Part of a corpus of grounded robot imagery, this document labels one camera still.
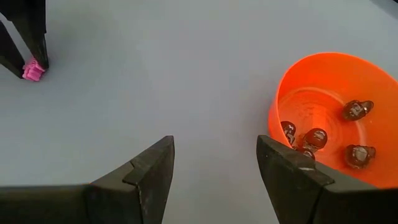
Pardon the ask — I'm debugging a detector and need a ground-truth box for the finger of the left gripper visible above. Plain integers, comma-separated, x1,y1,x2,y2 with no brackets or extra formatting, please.
0,20,25,79
0,0,50,70

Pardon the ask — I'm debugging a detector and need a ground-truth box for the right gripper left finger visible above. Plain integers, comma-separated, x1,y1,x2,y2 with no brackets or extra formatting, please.
0,135,175,224

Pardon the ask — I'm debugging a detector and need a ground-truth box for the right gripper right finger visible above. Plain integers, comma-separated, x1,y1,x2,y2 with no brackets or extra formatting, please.
256,134,398,224

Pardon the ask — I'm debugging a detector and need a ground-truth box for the pink skeleton hand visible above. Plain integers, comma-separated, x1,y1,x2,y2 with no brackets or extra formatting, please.
21,57,47,82

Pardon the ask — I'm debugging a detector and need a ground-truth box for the dark clear plastic skull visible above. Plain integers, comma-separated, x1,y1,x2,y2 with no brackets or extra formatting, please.
341,99,374,122
295,147,317,161
345,144,377,170
300,127,329,150
280,120,297,146

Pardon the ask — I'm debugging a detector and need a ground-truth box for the orange round plastic bowl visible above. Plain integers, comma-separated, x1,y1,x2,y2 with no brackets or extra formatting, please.
267,52,398,190

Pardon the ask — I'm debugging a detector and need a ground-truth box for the black metal table frame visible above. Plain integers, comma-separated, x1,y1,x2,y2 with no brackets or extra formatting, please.
371,0,398,18

